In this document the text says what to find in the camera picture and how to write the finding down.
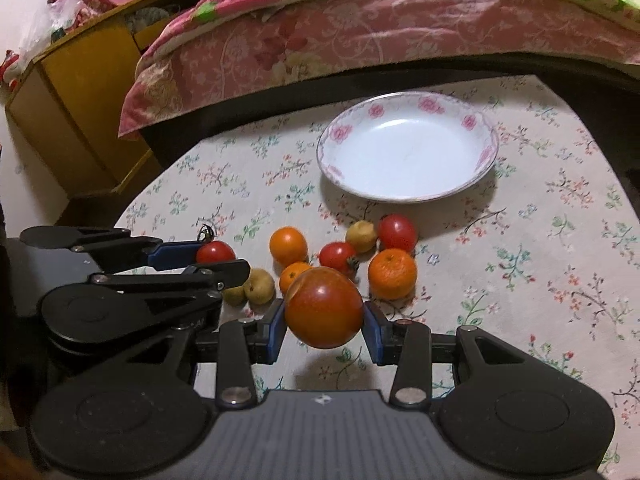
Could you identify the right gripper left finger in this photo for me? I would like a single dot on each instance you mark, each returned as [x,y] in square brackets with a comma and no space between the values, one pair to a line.
[242,343]

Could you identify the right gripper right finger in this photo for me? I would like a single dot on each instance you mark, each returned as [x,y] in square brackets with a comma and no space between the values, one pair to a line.
[407,345]

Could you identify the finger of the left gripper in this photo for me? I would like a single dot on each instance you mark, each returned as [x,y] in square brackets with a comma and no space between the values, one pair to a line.
[207,276]
[114,250]

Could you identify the small red tomato with stem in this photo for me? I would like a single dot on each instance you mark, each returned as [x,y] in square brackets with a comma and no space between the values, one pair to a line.
[211,249]

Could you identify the small tan longan fruit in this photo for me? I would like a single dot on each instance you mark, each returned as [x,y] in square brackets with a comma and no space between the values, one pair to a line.
[234,296]

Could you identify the tan brown round fruit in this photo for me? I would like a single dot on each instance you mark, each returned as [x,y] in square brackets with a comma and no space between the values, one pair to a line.
[259,288]

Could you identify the large orange mandarin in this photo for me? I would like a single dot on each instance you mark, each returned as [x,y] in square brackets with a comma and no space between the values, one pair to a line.
[392,274]

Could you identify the small dimpled orange mandarin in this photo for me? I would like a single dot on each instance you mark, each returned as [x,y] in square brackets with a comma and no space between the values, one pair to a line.
[290,273]

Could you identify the smooth orange round fruit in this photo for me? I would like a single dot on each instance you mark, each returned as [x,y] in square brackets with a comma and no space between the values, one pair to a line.
[287,246]

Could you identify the large red orange tomato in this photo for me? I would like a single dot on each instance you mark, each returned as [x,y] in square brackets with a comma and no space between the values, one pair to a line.
[323,308]

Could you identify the red cherry tomato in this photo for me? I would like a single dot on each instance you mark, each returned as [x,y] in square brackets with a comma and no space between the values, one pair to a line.
[341,257]
[397,231]

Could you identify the yellow wooden cabinet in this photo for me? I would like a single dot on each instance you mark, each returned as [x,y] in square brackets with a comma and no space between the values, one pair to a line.
[67,103]

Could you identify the floral white tablecloth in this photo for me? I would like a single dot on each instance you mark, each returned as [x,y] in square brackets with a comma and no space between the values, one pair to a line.
[542,253]

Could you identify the white plate with pink roses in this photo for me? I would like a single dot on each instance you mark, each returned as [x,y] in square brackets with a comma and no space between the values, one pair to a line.
[408,147]

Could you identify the pink floral quilt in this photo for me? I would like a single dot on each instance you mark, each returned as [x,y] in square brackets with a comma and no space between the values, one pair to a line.
[224,49]

